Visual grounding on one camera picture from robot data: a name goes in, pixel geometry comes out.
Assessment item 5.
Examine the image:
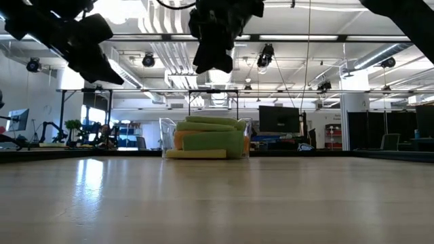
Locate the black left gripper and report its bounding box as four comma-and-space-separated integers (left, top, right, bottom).
45, 23, 125, 86

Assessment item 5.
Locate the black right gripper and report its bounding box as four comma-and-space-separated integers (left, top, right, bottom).
192, 0, 266, 75

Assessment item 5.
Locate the orange microfiber towel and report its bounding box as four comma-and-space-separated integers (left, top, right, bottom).
173, 130, 251, 153

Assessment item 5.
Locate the yellow microfiber towel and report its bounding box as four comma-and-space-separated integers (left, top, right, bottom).
165, 148, 227, 160

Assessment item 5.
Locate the green potted plant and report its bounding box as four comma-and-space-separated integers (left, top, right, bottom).
64, 119, 84, 146

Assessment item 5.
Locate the person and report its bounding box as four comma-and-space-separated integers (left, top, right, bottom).
98, 124, 113, 148

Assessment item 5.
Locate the black television screen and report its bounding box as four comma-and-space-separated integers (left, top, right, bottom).
258, 105, 301, 134

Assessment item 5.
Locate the clear plastic bin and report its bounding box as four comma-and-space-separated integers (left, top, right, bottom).
159, 117, 254, 160

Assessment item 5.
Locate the silver computer monitor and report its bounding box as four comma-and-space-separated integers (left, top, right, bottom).
5, 107, 31, 132

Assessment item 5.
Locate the long ceiling light strip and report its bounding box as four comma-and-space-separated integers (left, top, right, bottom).
0, 33, 434, 44

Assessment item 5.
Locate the red shelf unit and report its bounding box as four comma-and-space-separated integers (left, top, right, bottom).
324, 123, 342, 150

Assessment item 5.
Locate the black partition panel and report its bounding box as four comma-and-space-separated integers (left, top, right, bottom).
347, 110, 418, 140
415, 104, 434, 140

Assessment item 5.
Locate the dark office chair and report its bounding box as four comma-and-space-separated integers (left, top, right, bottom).
379, 133, 401, 152

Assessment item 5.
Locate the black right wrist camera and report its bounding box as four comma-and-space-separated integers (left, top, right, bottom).
188, 8, 205, 39

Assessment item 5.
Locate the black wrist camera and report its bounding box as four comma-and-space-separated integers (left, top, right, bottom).
69, 13, 115, 45
188, 8, 205, 39

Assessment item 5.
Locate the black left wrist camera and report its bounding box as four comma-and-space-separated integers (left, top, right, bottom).
69, 13, 115, 45

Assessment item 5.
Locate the black metal stand frame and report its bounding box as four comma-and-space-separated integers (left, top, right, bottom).
56, 87, 115, 146

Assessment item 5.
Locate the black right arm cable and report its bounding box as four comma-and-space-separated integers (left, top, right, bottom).
155, 0, 198, 11

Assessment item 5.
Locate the black metal table frame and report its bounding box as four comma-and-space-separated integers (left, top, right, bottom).
0, 148, 434, 164

